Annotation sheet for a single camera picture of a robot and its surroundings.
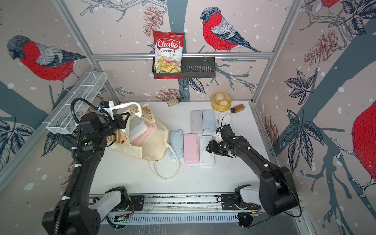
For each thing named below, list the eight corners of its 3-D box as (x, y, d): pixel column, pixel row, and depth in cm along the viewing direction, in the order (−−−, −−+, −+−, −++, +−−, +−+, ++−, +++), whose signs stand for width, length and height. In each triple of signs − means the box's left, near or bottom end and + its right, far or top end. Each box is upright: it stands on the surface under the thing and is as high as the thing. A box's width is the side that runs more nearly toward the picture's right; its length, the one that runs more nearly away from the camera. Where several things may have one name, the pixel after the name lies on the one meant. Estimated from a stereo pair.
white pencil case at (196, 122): (190, 132, 103) (190, 131, 101) (190, 112, 116) (190, 110, 114) (203, 132, 103) (203, 131, 101) (202, 112, 116) (202, 110, 114)
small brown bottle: (233, 114, 114) (234, 111, 111) (229, 110, 117) (230, 107, 114) (244, 110, 117) (245, 107, 114) (241, 106, 120) (242, 103, 117)
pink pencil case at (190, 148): (183, 162, 89) (182, 160, 87) (184, 135, 102) (183, 133, 100) (198, 162, 89) (198, 160, 87) (197, 135, 102) (197, 133, 100)
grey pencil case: (170, 158, 91) (169, 156, 88) (170, 133, 103) (170, 130, 100) (184, 158, 91) (183, 155, 88) (183, 132, 104) (183, 129, 101)
